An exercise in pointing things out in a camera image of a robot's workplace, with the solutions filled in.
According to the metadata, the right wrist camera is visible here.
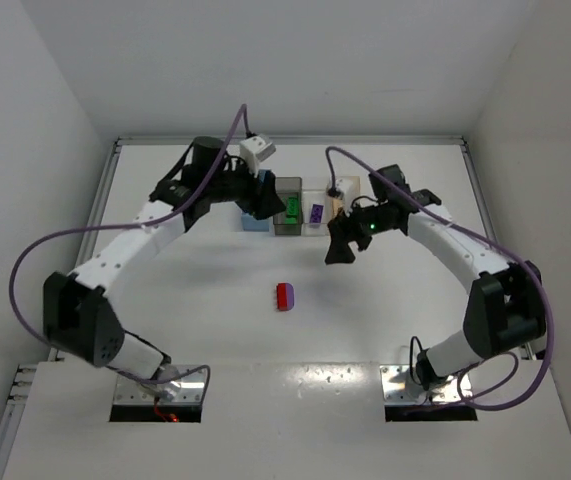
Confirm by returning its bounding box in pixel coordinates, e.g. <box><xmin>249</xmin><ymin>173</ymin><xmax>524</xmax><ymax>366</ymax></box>
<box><xmin>326</xmin><ymin>178</ymin><xmax>353</xmax><ymax>212</ymax></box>

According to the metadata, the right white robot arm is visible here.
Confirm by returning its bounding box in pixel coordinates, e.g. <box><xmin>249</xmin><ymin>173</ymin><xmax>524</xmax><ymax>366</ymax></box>
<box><xmin>325</xmin><ymin>165</ymin><xmax>546</xmax><ymax>390</ymax></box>

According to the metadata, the blue plastic bin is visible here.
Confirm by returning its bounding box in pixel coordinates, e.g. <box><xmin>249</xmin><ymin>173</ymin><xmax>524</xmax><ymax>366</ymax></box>
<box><xmin>239</xmin><ymin>169</ymin><xmax>273</xmax><ymax>232</ymax></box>

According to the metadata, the grey transparent bin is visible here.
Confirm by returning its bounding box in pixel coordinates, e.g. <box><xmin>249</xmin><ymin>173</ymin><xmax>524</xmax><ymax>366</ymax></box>
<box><xmin>272</xmin><ymin>177</ymin><xmax>303</xmax><ymax>236</ymax></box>

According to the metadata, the clear transparent bin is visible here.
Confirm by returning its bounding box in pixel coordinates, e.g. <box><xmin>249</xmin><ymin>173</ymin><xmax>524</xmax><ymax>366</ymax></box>
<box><xmin>301</xmin><ymin>177</ymin><xmax>331</xmax><ymax>237</ymax></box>

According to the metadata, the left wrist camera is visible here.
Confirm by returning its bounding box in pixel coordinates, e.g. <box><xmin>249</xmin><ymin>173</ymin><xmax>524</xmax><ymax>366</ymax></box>
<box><xmin>239</xmin><ymin>135</ymin><xmax>276</xmax><ymax>177</ymax></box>

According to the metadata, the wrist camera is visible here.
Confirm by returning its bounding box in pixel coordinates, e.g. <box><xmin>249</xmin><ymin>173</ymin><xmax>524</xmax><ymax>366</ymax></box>
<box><xmin>326</xmin><ymin>178</ymin><xmax>353</xmax><ymax>212</ymax></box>
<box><xmin>239</xmin><ymin>135</ymin><xmax>276</xmax><ymax>177</ymax></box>

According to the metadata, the metal base plate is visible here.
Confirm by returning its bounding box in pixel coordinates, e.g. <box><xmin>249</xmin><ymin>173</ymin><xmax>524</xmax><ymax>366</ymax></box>
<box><xmin>113</xmin><ymin>371</ymin><xmax>207</xmax><ymax>407</ymax></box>
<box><xmin>379</xmin><ymin>364</ymin><xmax>472</xmax><ymax>408</ymax></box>

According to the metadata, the orange transparent bin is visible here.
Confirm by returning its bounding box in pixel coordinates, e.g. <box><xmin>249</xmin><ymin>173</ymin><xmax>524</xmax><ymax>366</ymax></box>
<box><xmin>327</xmin><ymin>176</ymin><xmax>360</xmax><ymax>220</ymax></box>

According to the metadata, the green lego plate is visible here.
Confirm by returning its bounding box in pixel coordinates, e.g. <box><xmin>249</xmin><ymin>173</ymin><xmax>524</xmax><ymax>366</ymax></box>
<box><xmin>286</xmin><ymin>196</ymin><xmax>299</xmax><ymax>216</ymax></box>

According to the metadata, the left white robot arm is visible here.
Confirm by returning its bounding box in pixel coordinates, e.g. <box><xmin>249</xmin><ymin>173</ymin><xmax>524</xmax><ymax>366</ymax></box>
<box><xmin>43</xmin><ymin>135</ymin><xmax>285</xmax><ymax>385</ymax></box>

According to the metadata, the dark green lego brick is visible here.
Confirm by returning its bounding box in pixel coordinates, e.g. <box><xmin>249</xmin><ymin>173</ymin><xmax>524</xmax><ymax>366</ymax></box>
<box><xmin>284</xmin><ymin>215</ymin><xmax>299</xmax><ymax>225</ymax></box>

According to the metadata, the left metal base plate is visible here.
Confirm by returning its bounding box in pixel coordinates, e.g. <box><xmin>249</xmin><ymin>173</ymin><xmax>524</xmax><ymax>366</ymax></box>
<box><xmin>113</xmin><ymin>371</ymin><xmax>207</xmax><ymax>407</ymax></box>

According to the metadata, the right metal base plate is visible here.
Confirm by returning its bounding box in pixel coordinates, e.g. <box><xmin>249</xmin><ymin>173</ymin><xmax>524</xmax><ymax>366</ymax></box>
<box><xmin>379</xmin><ymin>364</ymin><xmax>472</xmax><ymax>408</ymax></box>

